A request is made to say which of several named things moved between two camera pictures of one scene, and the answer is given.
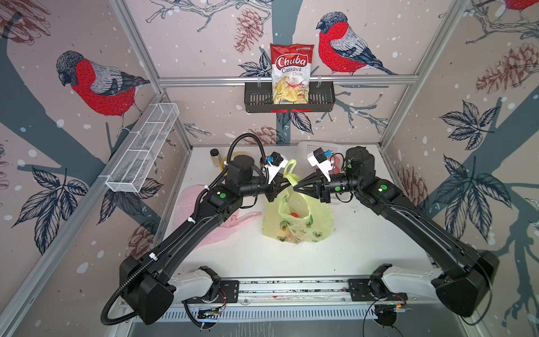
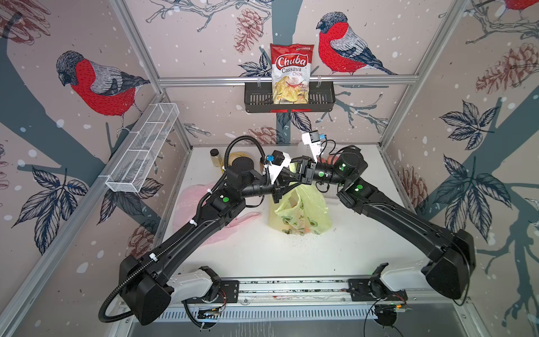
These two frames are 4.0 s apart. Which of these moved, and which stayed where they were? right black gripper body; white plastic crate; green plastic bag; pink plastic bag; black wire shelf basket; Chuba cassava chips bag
Moved: right black gripper body; green plastic bag
Stayed: pink plastic bag; Chuba cassava chips bag; white plastic crate; black wire shelf basket
